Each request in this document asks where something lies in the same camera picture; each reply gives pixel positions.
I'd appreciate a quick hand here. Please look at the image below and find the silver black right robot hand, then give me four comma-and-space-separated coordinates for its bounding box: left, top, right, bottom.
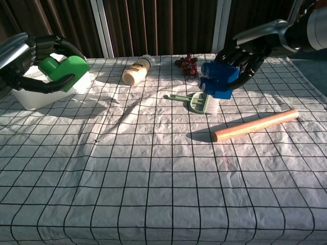
214, 19, 302, 90

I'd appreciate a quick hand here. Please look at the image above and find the green hand brush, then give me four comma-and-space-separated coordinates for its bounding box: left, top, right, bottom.
163, 91, 221, 115

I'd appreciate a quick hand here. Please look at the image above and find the white plastic basket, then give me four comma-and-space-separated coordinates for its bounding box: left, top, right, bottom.
11, 52, 91, 111

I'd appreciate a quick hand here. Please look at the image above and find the white black grid tablecloth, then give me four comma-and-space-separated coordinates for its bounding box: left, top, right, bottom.
0, 50, 327, 245

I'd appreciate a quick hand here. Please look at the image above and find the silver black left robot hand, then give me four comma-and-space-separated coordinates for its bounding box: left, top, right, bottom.
0, 32, 87, 99

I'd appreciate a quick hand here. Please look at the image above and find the dark red grape bunch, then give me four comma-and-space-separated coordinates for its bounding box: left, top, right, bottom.
174, 53, 199, 79

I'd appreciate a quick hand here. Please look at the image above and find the wooden rolling pin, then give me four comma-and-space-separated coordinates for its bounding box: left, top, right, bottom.
213, 109, 299, 142

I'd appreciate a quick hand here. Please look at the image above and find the green toy block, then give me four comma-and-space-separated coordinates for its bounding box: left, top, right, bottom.
38, 55, 91, 93

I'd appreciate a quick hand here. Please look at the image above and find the blue toy block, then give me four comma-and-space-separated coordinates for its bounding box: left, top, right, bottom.
198, 60, 240, 100

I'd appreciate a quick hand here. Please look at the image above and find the beige plastic bottle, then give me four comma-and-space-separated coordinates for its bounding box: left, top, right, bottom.
122, 54, 156, 86

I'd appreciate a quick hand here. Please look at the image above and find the clear crinkled plastic liner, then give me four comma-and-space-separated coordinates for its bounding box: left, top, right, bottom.
24, 61, 52, 82

